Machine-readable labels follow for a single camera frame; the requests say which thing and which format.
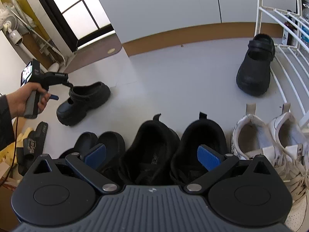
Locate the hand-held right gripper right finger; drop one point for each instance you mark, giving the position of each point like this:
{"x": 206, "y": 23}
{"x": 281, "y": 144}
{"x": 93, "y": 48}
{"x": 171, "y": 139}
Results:
{"x": 208, "y": 156}

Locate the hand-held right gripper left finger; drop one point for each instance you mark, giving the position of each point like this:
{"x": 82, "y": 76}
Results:
{"x": 96, "y": 153}

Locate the plain cardboard box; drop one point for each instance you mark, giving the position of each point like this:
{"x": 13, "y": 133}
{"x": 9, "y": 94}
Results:
{"x": 6, "y": 205}

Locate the yellow slipper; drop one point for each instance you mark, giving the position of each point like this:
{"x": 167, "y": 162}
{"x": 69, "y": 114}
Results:
{"x": 9, "y": 154}

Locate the person's left hand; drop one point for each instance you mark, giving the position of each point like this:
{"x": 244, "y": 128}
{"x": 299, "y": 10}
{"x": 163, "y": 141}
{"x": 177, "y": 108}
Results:
{"x": 17, "y": 101}

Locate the black buckle clog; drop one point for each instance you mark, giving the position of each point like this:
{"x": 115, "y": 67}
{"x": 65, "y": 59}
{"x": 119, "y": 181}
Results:
{"x": 114, "y": 145}
{"x": 79, "y": 143}

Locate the white metal shoe rack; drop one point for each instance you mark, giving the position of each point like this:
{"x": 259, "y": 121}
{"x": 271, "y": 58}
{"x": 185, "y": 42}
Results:
{"x": 260, "y": 4}

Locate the black suede lace-up sneaker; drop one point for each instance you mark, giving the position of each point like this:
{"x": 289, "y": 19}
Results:
{"x": 149, "y": 145}
{"x": 193, "y": 140}

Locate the person's left forearm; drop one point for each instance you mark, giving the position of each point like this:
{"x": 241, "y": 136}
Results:
{"x": 6, "y": 125}

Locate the black framed glass door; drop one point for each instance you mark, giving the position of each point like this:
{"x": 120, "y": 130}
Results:
{"x": 79, "y": 12}

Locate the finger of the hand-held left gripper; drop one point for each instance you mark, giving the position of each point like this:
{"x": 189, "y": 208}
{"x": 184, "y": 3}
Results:
{"x": 69, "y": 85}

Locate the clear plastic bottle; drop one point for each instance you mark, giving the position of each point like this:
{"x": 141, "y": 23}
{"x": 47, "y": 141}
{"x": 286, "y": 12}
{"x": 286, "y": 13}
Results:
{"x": 305, "y": 24}

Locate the black printed slide sandal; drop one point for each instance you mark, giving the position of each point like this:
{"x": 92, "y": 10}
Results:
{"x": 31, "y": 147}

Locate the brown bottle white label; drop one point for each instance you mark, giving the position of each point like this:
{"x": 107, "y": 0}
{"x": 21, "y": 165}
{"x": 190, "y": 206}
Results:
{"x": 286, "y": 35}

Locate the grey cabinet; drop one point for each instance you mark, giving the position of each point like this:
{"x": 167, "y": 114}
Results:
{"x": 169, "y": 9}

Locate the brown door mat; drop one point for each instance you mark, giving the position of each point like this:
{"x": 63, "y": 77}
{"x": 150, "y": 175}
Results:
{"x": 96, "y": 53}

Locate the white standing fan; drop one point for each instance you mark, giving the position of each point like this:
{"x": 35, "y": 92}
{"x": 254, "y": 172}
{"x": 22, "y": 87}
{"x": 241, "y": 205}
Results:
{"x": 15, "y": 37}

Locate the white lace-up sneaker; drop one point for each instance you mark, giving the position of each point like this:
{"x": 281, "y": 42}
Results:
{"x": 251, "y": 135}
{"x": 289, "y": 135}

